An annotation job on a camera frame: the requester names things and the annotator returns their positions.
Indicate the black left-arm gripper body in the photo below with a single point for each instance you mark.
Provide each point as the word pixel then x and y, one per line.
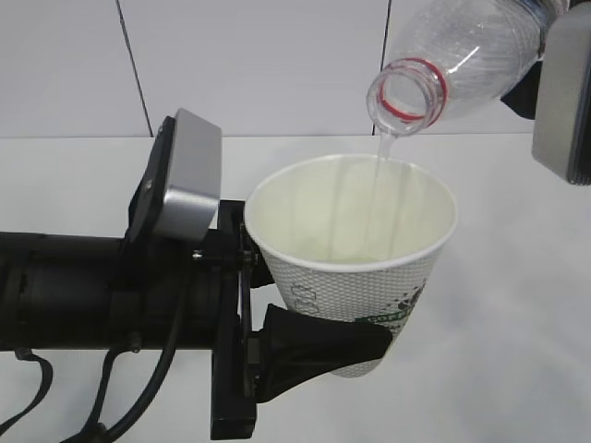
pixel 225 322

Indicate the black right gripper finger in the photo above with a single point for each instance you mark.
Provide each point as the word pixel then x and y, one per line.
pixel 522 98

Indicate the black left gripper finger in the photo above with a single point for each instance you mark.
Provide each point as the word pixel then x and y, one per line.
pixel 259 272
pixel 292 348

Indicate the clear water bottle red label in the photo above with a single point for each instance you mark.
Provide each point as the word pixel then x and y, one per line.
pixel 454 57

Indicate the white paper cup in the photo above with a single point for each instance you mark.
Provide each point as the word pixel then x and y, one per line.
pixel 352 237

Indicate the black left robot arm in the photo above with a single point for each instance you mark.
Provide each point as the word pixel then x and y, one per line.
pixel 72 292

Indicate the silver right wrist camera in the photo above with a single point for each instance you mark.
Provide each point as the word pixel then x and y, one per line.
pixel 561 140

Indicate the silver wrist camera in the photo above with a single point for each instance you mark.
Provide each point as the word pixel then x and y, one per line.
pixel 179 192
pixel 561 140

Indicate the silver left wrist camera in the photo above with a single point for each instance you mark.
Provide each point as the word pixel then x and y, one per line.
pixel 179 192

